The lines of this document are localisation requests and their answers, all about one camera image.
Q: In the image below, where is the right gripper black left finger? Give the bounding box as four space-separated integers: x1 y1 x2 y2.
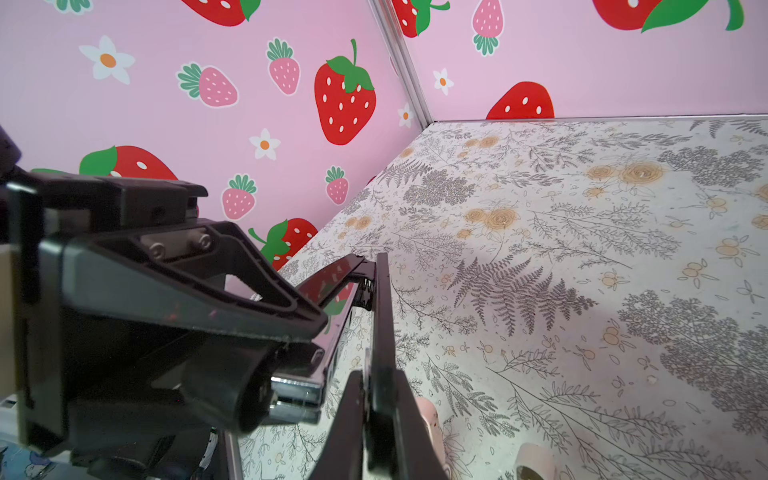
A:
308 370 366 480

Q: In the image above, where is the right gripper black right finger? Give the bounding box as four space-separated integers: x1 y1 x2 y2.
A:
367 369 447 480

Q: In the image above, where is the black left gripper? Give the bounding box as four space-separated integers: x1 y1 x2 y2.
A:
7 172 328 479

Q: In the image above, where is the pink mini stapler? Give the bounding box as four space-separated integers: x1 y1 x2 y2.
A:
416 397 451 477

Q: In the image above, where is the black stapler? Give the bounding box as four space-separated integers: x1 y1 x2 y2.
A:
264 253 399 426

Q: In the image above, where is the beige mini stapler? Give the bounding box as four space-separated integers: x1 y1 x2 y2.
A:
514 443 557 480

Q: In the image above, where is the aluminium left rear corner post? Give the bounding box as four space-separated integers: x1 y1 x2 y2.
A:
368 0 434 129

